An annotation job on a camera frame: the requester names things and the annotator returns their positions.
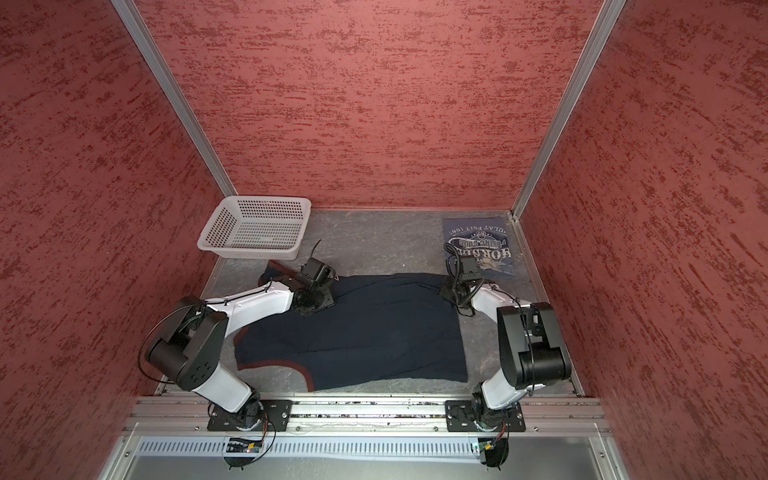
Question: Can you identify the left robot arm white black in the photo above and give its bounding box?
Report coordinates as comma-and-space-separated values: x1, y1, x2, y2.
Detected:
138, 257, 338, 431

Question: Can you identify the aluminium corner post left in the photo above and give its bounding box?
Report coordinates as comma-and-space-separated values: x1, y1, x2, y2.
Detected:
111, 0, 237, 196

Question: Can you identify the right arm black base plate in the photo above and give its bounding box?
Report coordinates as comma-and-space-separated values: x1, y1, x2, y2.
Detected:
444, 397, 526, 434

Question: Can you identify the small circuit board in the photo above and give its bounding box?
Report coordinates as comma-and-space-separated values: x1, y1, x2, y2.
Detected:
225, 438, 264, 455
477, 440, 500, 455

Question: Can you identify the aluminium corner post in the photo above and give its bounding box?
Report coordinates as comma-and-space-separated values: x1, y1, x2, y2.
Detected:
111, 0, 237, 196
511, 0, 626, 223

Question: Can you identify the white plastic laundry basket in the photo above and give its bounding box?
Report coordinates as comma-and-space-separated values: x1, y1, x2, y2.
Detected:
197, 196, 312, 260

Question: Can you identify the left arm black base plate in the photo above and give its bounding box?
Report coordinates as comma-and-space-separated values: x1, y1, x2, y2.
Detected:
207, 399, 293, 434

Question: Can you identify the dark navy maroon-trimmed tank top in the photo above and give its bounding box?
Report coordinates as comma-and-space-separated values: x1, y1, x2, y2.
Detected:
233, 273, 468, 391

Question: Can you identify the left small circuit board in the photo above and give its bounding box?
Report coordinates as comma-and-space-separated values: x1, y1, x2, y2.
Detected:
225, 438, 264, 455

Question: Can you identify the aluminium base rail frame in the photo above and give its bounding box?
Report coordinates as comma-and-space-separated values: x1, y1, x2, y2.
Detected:
100, 393, 629, 479

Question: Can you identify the right small circuit board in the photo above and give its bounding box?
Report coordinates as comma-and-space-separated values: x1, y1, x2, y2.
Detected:
477, 440, 500, 455

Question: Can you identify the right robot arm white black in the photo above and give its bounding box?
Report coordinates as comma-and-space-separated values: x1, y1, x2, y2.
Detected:
440, 251, 573, 432

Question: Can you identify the aluminium corner post right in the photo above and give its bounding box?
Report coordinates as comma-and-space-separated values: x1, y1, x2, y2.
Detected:
511, 0, 626, 223

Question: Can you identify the grey-blue tank top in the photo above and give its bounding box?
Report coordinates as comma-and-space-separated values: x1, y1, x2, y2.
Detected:
443, 217, 515, 276

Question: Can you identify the white perforated cable duct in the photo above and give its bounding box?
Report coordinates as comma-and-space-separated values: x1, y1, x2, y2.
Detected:
134, 436, 479, 462

